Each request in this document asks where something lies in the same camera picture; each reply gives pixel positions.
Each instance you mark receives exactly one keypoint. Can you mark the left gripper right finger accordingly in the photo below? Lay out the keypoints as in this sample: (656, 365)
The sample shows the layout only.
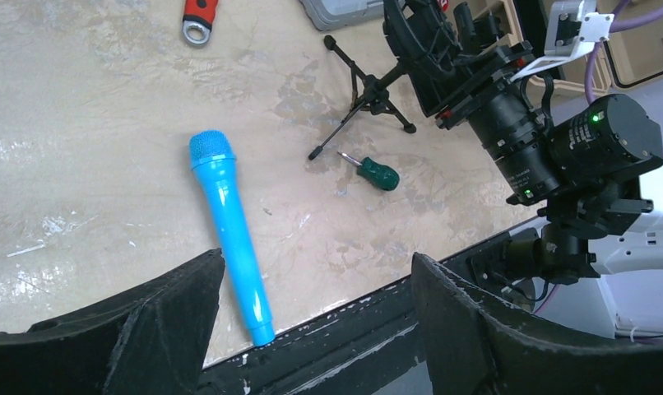
(478, 343)

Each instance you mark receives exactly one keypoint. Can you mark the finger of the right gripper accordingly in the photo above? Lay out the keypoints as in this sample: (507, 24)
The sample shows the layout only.
(423, 42)
(475, 35)

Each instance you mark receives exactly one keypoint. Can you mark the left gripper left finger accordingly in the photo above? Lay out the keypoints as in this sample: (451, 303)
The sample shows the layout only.
(150, 339)

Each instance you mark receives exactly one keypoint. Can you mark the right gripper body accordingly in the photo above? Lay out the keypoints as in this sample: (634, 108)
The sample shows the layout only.
(482, 89)

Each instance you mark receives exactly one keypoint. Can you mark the black tripod shock-mount stand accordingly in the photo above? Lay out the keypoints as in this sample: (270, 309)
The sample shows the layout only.
(369, 93)

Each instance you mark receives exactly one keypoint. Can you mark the blue microphone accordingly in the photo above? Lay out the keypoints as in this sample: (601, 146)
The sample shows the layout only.
(213, 163)

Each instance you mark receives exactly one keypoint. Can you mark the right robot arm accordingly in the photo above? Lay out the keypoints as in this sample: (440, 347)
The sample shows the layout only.
(584, 173)

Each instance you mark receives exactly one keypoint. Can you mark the grey plastic tool case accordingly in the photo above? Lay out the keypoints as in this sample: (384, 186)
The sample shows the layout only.
(330, 15)

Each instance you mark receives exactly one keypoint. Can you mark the tan hard toolbox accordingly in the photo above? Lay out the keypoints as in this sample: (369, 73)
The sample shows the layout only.
(631, 58)

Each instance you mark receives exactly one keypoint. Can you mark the green stubby screwdriver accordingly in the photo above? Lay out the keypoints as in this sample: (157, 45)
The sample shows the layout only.
(382, 177)

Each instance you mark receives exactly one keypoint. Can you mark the red adjustable wrench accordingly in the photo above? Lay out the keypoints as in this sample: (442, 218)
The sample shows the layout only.
(198, 18)

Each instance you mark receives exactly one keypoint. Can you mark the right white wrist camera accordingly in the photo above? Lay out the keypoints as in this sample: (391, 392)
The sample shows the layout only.
(568, 31)

